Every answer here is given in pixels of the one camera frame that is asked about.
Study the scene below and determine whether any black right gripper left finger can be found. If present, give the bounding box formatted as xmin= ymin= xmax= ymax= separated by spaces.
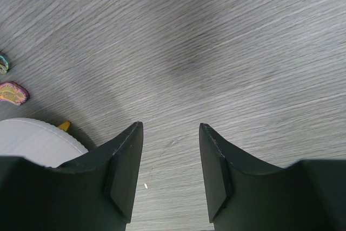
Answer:
xmin=1 ymin=122 xmax=143 ymax=230

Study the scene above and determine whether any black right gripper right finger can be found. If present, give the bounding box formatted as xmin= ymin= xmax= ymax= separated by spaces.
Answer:
xmin=199 ymin=123 xmax=345 ymax=230

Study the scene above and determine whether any white round divided container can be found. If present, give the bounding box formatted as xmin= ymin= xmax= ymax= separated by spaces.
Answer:
xmin=1 ymin=118 xmax=88 ymax=168

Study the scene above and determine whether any gold spoon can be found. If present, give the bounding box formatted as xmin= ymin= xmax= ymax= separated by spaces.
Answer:
xmin=58 ymin=121 xmax=71 ymax=132

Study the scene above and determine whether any teal spoon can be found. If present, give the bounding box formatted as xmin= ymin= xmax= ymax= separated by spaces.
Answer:
xmin=0 ymin=52 xmax=10 ymax=75

